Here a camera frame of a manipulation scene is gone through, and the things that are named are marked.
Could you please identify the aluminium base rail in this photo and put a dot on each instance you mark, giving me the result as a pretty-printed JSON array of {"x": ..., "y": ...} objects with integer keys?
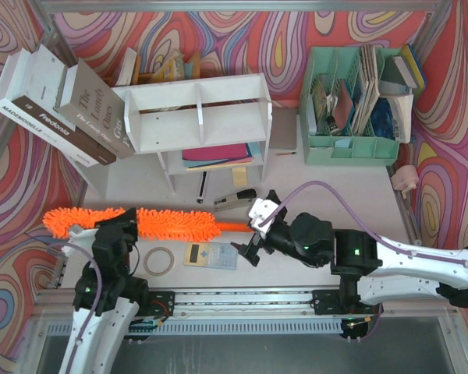
[{"x": 233, "y": 311}]

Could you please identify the grey Lonely Ones book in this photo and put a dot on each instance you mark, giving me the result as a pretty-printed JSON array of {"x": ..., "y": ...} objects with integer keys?
[{"x": 91, "y": 105}]

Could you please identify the pink piggy figurine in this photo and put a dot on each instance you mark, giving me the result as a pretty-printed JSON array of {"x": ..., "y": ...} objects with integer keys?
[{"x": 405, "y": 180}]

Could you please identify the books behind shelf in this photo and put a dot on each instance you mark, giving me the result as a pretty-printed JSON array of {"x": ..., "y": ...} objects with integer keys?
[{"x": 173, "y": 68}]

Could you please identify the black T-shaped clip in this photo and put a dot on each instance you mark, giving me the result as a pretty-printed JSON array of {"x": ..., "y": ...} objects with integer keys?
[{"x": 272, "y": 195}]

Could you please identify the white wooden bookshelf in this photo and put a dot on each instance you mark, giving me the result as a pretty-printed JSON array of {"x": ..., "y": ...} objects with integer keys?
[{"x": 166, "y": 118}]

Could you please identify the grey notebook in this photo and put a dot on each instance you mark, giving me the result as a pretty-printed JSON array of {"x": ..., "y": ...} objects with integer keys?
[{"x": 283, "y": 129}]

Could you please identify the mint green desk organizer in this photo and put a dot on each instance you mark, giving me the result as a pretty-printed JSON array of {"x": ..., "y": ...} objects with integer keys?
[{"x": 339, "y": 93}]

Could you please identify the white utility knife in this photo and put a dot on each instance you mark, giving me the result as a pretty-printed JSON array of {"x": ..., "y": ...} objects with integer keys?
[{"x": 202, "y": 187}]

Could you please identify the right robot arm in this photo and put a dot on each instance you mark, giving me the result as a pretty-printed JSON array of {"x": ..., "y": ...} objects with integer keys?
[{"x": 406, "y": 272}]

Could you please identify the grey black stapler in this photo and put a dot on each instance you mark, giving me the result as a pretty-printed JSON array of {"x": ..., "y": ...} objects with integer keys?
[{"x": 238, "y": 199}]

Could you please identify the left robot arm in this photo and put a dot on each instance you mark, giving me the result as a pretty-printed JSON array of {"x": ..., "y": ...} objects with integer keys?
[{"x": 96, "y": 336}]

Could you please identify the stack of coloured paper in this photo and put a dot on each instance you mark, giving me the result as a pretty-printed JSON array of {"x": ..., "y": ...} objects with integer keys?
[{"x": 217, "y": 156}]

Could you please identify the large white brown book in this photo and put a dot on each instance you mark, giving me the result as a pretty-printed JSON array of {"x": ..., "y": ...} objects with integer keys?
[{"x": 30, "y": 89}]

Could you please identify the yellow grey calculator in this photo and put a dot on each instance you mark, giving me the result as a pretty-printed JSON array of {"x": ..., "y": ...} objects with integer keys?
[{"x": 213, "y": 255}]

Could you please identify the orange chenille duster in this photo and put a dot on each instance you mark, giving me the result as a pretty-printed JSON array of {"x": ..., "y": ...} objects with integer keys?
[{"x": 193, "y": 226}]

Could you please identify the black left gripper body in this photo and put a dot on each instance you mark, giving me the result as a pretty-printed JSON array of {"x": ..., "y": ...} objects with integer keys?
[{"x": 117, "y": 224}]

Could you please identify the books in organizer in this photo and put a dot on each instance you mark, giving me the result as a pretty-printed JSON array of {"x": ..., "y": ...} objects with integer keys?
[{"x": 400, "y": 85}]

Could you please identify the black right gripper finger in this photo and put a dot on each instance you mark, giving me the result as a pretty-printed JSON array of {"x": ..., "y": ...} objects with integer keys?
[
  {"x": 250, "y": 250},
  {"x": 278, "y": 224}
]

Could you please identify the roll of tape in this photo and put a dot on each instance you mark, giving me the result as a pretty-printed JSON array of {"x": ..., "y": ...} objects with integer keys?
[{"x": 159, "y": 261}]

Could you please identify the yellow sticky note pad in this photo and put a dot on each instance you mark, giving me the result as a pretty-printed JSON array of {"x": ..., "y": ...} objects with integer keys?
[{"x": 239, "y": 177}]

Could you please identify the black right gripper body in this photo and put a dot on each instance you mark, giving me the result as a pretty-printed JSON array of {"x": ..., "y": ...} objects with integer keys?
[{"x": 258, "y": 241}]

